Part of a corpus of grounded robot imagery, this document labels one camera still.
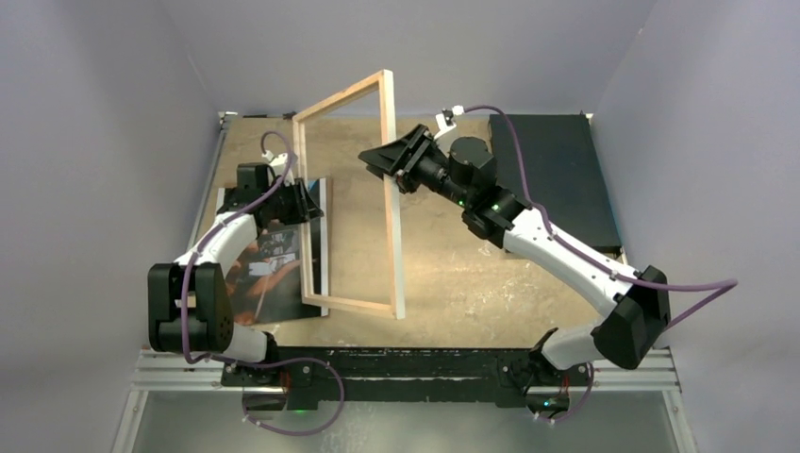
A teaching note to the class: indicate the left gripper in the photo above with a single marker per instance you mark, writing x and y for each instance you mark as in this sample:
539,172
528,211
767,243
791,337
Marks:
304,208

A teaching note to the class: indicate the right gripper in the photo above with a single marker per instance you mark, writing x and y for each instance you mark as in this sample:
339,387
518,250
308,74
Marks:
419,144

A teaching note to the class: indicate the picture frame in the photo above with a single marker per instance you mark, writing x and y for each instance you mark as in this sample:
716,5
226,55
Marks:
381,82

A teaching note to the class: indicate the printed photo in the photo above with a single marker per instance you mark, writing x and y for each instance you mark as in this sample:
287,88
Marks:
264,282

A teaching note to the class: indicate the brown backing board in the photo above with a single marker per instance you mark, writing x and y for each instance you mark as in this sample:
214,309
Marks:
326,264

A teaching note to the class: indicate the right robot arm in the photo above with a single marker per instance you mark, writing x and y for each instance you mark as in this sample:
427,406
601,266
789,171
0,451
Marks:
632,305

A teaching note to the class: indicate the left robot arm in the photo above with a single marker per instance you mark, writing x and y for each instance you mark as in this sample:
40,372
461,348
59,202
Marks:
189,309

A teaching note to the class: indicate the black mounting plate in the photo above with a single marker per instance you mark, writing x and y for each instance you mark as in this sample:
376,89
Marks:
309,375

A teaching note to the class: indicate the black foam mat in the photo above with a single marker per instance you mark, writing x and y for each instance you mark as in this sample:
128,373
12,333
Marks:
561,171

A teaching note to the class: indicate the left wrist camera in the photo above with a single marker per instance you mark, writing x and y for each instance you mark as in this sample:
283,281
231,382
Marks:
279,162

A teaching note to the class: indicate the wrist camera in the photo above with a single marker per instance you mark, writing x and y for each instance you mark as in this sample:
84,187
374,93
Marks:
446,125
279,162

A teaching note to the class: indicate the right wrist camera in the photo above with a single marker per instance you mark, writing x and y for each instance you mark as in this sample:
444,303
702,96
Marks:
446,125

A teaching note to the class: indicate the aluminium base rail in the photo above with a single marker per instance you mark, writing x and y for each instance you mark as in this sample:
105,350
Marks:
167,372

